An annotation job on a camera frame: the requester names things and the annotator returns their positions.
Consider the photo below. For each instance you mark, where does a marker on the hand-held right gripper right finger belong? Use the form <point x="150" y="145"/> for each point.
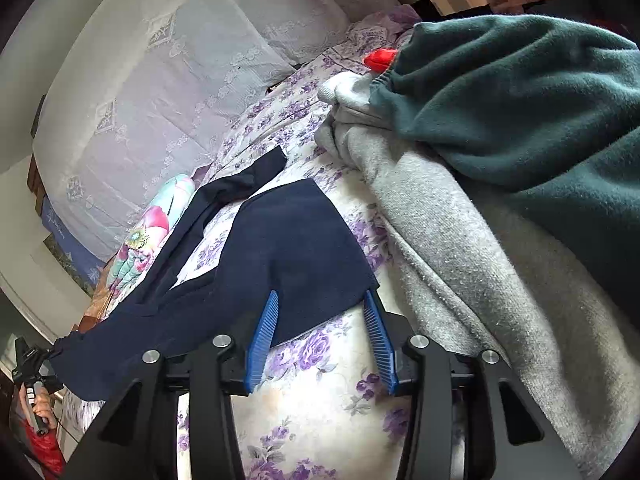
<point x="380" y="345"/>

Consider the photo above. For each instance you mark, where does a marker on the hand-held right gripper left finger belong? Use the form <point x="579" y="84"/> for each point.
<point x="264" y="340"/>

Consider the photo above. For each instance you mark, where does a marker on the navy blue pants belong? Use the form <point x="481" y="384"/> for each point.
<point x="300" y="240"/>

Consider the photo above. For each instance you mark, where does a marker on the person's left forearm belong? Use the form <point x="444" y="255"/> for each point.
<point x="45" y="452"/>

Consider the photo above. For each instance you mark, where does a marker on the person's left hand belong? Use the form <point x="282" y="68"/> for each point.
<point x="42" y="405"/>

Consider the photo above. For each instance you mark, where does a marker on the purple floral bed sheet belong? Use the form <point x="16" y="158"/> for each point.
<point x="320" y="410"/>

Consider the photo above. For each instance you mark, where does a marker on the orange-brown cloth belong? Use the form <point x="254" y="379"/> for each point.
<point x="97" y="305"/>

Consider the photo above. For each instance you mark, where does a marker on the grey fleece garment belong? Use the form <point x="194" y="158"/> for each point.
<point x="440" y="240"/>

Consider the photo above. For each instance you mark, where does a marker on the blue printed cloth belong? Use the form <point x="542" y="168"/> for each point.
<point x="65" y="240"/>

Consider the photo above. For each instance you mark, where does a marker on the colourful floral folded blanket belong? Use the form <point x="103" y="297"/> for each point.
<point x="150" y="225"/>

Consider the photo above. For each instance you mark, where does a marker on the dark green fleece garment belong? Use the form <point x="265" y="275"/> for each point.
<point x="525" y="110"/>

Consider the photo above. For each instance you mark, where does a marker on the white lace covered headboard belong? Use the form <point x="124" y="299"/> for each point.
<point x="150" y="85"/>

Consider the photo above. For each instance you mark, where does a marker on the small red item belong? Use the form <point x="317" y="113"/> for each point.
<point x="380" y="60"/>

